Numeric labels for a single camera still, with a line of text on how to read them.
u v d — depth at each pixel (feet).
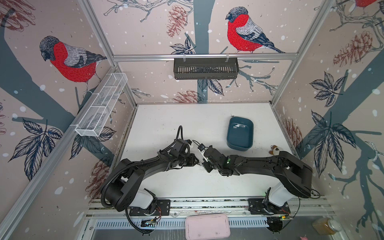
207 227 2.20
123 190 1.39
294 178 1.45
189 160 2.53
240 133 3.38
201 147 2.49
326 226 2.03
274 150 3.01
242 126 3.51
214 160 2.15
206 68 3.41
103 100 2.66
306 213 2.41
